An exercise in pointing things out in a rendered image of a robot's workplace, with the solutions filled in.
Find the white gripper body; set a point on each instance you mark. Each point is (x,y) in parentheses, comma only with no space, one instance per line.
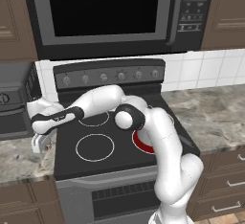
(40,140)

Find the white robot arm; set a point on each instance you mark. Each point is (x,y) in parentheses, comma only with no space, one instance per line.
(166,145)

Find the small pale sugar cube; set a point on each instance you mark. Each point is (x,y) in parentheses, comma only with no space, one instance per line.
(15,156)

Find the red saucepan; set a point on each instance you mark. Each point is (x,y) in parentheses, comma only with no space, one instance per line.
(140,143)

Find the dark grey toaster oven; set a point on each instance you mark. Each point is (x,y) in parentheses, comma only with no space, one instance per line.
(14,106)

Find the black stove with hob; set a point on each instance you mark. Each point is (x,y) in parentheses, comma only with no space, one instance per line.
(95,157)

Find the brown base cupboard door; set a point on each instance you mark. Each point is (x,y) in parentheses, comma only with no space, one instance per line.
(28,202)

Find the grey stove knob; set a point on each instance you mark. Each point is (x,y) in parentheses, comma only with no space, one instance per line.
(85,79)
(121,75)
(138,74)
(66,81)
(103,77)
(155,73)

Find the black microwave oven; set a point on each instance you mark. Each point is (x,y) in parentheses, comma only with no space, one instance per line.
(105,7)

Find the brown drawer front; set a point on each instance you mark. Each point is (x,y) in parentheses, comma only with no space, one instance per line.
(223,164)
(220,186)
(217,208)

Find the brown wall cupboard door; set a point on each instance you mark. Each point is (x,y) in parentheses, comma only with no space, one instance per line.
(14,20)
(225,14)

